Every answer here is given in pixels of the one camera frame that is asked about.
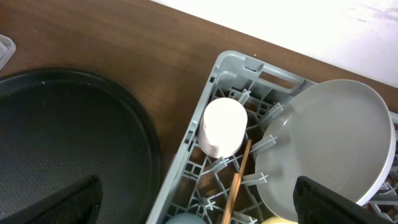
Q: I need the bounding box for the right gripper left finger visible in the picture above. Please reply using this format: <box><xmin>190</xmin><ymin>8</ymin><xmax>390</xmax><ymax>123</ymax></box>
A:
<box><xmin>1</xmin><ymin>175</ymin><xmax>103</xmax><ymax>224</ymax></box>

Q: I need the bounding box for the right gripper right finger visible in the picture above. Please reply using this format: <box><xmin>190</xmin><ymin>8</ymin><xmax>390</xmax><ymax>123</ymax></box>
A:
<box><xmin>293</xmin><ymin>176</ymin><xmax>392</xmax><ymax>224</ymax></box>

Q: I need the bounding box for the yellow bowl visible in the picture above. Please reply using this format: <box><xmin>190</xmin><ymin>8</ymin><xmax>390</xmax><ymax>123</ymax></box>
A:
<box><xmin>261</xmin><ymin>217</ymin><xmax>298</xmax><ymax>224</ymax></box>

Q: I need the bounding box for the grey round plate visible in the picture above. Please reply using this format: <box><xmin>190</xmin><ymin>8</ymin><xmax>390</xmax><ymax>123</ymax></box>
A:
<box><xmin>255</xmin><ymin>80</ymin><xmax>396</xmax><ymax>222</ymax></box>

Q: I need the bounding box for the wooden chopstick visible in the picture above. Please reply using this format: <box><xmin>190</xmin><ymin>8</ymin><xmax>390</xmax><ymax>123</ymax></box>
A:
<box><xmin>221</xmin><ymin>173</ymin><xmax>241</xmax><ymax>224</ymax></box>
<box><xmin>229</xmin><ymin>139</ymin><xmax>252</xmax><ymax>200</ymax></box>

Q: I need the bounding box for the light blue cup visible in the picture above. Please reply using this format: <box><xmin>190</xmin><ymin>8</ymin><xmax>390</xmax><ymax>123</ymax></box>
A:
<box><xmin>165</xmin><ymin>213</ymin><xmax>206</xmax><ymax>224</ymax></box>

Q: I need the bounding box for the pink cup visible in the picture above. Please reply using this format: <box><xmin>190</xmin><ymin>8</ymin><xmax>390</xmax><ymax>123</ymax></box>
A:
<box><xmin>197</xmin><ymin>97</ymin><xmax>248</xmax><ymax>159</ymax></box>

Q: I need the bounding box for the grey dishwasher rack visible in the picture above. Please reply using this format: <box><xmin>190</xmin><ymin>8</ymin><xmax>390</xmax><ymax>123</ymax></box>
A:
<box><xmin>147</xmin><ymin>51</ymin><xmax>397</xmax><ymax>223</ymax></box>

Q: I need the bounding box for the round black serving tray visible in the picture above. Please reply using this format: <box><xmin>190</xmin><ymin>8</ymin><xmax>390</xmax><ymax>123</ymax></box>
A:
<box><xmin>1</xmin><ymin>68</ymin><xmax>161</xmax><ymax>223</ymax></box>

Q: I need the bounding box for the clear plastic bin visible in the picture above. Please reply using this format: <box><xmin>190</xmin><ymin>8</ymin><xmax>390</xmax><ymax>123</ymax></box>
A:
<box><xmin>0</xmin><ymin>35</ymin><xmax>16</xmax><ymax>70</ymax></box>

